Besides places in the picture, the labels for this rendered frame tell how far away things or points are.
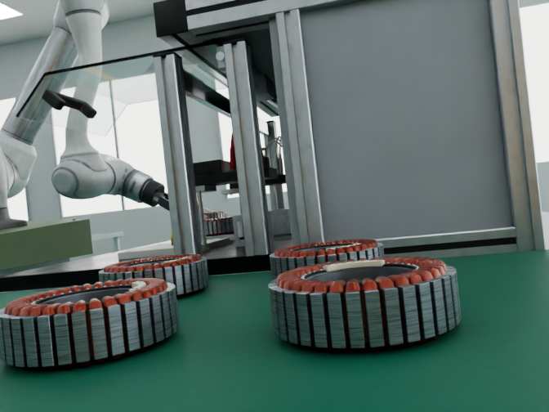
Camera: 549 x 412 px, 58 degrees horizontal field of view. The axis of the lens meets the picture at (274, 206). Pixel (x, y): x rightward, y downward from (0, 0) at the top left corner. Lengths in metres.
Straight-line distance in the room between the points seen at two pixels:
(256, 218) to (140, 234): 5.65
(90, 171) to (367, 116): 0.91
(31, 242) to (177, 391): 1.23
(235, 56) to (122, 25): 6.04
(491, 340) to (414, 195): 0.36
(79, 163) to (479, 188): 1.03
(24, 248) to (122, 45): 5.34
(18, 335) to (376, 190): 0.43
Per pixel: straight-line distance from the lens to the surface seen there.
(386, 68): 0.64
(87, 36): 1.59
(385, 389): 0.22
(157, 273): 0.49
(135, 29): 6.60
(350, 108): 0.63
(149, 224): 6.22
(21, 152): 1.73
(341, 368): 0.25
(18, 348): 0.33
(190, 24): 0.69
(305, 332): 0.27
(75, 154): 1.40
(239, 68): 0.67
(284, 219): 1.05
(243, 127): 0.66
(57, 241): 1.52
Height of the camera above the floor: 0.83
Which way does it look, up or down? level
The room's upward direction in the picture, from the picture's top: 6 degrees counter-clockwise
